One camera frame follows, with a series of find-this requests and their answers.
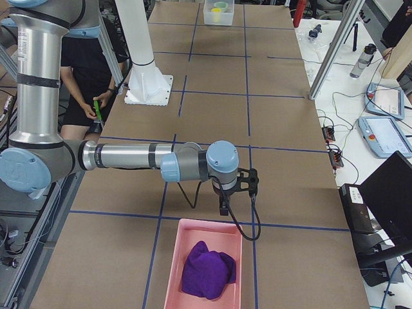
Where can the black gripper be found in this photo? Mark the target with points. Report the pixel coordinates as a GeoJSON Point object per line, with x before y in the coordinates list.
{"type": "Point", "coordinates": [222, 195]}

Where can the purple cloth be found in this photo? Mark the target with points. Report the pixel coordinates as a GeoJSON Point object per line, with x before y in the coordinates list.
{"type": "Point", "coordinates": [206, 273]}

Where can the yellow plastic cup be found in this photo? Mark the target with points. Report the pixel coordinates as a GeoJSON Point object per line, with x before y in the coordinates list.
{"type": "Point", "coordinates": [216, 14]}

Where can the mint green bowl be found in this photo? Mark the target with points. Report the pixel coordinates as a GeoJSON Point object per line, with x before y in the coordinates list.
{"type": "Point", "coordinates": [221, 7]}

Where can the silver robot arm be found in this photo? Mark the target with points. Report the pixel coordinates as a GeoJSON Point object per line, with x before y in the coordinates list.
{"type": "Point", "coordinates": [37, 155]}

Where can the black computer box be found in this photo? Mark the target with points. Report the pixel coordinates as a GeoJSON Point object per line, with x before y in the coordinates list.
{"type": "Point", "coordinates": [355, 210]}

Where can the clear plastic storage box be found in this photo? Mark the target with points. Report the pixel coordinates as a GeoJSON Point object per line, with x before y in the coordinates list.
{"type": "Point", "coordinates": [226, 19]}

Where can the pink plastic tray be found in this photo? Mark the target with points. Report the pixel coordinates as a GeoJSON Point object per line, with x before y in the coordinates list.
{"type": "Point", "coordinates": [221, 237]}

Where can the black monitor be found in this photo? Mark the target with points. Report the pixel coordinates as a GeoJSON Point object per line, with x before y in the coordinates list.
{"type": "Point", "coordinates": [387, 193]}

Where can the near teach pendant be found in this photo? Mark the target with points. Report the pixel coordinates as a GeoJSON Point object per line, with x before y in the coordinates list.
{"type": "Point", "coordinates": [384, 136]}

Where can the teach pendant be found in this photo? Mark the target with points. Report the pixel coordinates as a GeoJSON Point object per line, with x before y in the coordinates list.
{"type": "Point", "coordinates": [385, 100]}
{"type": "Point", "coordinates": [384, 136]}

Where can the seated person in black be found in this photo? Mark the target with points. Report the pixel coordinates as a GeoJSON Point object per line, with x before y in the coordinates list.
{"type": "Point", "coordinates": [88, 78]}

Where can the far teach pendant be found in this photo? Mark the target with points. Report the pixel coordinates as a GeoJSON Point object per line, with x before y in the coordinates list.
{"type": "Point", "coordinates": [385, 100]}

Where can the red fire extinguisher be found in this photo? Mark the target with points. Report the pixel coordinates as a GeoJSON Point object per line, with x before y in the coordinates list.
{"type": "Point", "coordinates": [301, 5]}

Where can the clear water bottle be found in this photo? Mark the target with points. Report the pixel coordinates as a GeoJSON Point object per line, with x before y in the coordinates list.
{"type": "Point", "coordinates": [363, 61]}

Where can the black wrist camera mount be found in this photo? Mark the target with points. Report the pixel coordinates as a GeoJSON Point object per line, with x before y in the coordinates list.
{"type": "Point", "coordinates": [247, 180]}

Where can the white camera pillar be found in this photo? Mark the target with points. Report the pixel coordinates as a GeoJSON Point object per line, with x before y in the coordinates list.
{"type": "Point", "coordinates": [147, 85]}

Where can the aluminium frame post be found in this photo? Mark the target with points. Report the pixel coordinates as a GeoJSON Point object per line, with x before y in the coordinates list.
{"type": "Point", "coordinates": [343, 30]}

